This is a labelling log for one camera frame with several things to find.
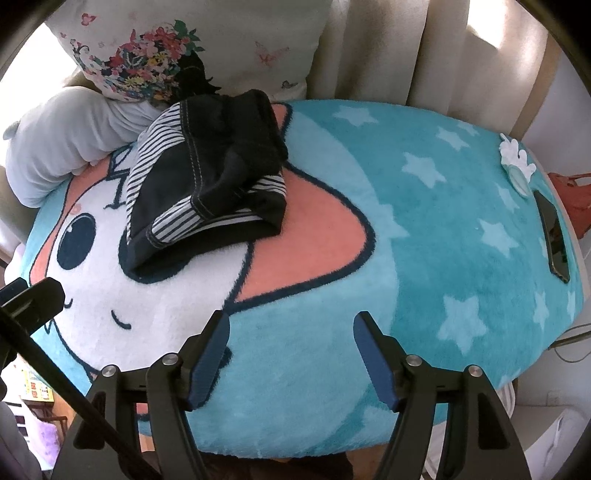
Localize black smartphone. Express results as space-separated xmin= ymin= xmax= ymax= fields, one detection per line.
xmin=533 ymin=190 xmax=570 ymax=284

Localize light grey pillow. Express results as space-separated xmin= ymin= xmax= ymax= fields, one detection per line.
xmin=4 ymin=86 xmax=163 ymax=208

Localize teal star cartoon blanket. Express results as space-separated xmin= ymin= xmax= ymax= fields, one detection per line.
xmin=23 ymin=100 xmax=588 ymax=458

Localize red plastic bag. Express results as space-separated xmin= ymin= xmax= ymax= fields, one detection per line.
xmin=548 ymin=172 xmax=591 ymax=239

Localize floral print cushion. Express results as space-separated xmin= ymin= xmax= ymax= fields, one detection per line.
xmin=45 ymin=1 xmax=331 ymax=102

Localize beige curtain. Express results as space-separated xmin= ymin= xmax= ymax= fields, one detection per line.
xmin=308 ymin=0 xmax=561 ymax=138

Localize black striped kids pants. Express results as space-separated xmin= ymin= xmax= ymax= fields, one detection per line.
xmin=119 ymin=90 xmax=287 ymax=283

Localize white knit glove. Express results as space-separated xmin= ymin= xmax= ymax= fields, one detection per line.
xmin=499 ymin=133 xmax=537 ymax=198

